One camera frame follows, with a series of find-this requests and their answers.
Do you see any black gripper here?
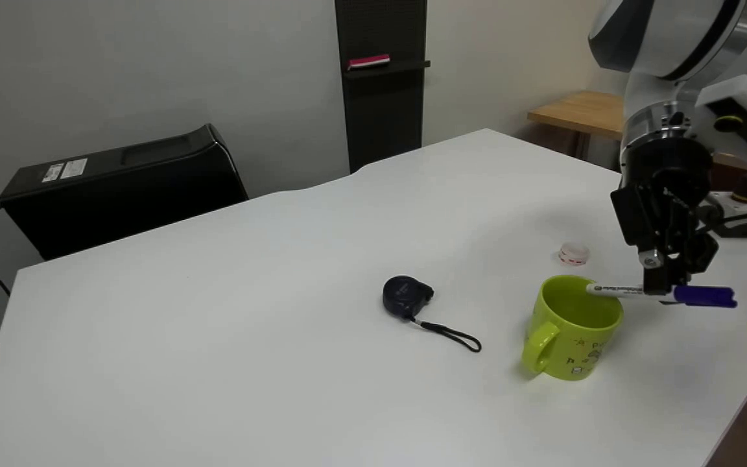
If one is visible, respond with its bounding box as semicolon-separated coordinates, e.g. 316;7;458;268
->
610;134;721;298

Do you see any blue capped white marker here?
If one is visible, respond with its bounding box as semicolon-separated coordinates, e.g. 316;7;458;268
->
587;281;738;312

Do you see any yellow green mug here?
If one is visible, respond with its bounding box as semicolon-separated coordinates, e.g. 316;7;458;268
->
522;272;627;385

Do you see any clear tape roll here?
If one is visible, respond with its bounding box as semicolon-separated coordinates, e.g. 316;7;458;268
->
554;241;592;264

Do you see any small wooden table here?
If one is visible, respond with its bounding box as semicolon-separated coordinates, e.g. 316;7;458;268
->
527;89;627;159

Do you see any tall black cabinet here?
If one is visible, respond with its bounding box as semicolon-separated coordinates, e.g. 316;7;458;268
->
335;0;432;174

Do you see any pink book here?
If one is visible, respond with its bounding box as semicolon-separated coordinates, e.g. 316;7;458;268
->
344;53;393;73

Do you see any black computer case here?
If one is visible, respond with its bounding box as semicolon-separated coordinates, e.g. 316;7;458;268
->
0;121;252;261

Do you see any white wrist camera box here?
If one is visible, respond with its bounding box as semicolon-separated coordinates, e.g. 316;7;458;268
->
693;73;747;180

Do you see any black tape measure with strap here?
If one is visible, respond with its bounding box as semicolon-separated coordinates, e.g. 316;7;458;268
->
380;272;484;355

